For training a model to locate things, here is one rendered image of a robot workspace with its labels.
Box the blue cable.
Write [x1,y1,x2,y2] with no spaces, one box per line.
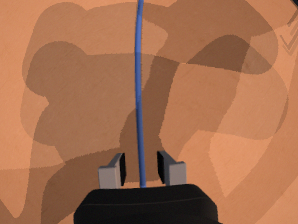
[135,0,146,188]

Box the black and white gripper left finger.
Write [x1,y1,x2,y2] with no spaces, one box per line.
[98,153,126,189]

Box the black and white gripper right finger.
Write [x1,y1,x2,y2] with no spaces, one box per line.
[157,151,187,186]

